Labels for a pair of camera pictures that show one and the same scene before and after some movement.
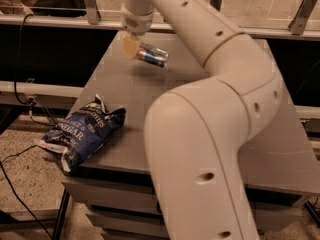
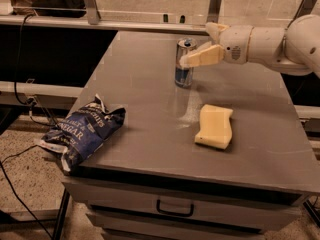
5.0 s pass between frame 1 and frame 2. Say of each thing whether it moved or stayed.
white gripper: moved
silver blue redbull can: moved
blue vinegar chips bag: stayed
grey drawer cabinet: stayed
